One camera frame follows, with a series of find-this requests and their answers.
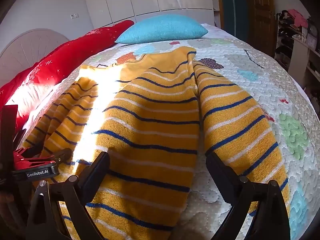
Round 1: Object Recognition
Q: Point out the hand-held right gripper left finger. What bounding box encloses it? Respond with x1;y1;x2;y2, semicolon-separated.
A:
25;151;111;240

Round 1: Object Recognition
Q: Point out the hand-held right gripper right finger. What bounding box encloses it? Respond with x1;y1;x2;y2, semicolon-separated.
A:
206;152;291;240

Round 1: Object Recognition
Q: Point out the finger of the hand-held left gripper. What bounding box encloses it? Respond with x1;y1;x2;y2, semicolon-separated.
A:
32;148;73;164

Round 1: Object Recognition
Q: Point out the yellow striped knit sweater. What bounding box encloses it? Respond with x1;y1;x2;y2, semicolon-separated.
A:
22;46;290;240

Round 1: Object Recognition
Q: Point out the red patterned duvet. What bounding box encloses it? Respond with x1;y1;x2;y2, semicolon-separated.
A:
0;20;135;130

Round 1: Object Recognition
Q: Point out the white round headboard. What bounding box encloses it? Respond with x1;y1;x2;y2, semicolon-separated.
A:
0;29;70;88

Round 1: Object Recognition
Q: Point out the patchwork heart quilt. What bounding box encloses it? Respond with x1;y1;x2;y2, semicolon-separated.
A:
15;36;320;240

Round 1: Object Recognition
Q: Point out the white bed sheet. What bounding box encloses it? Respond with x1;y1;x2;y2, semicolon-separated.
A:
200;23;238;40

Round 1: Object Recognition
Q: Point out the cluttered shelf rack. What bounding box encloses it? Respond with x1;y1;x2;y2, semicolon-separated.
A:
274;10;320;85

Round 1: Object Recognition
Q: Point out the blue knit pillow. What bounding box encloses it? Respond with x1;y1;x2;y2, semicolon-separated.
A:
114;14;209;45

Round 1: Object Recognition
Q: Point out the brown wooden door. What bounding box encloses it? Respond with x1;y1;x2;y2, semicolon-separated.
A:
246;0;275;55

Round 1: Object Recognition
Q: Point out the small desk clock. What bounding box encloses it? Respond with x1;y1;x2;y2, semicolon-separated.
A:
306;21;318;45

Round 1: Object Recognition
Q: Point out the dark teal door panel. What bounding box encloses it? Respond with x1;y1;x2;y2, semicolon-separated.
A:
219;0;248;32

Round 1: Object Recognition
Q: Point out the pink cloth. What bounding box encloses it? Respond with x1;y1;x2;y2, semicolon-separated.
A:
287;9;309;28

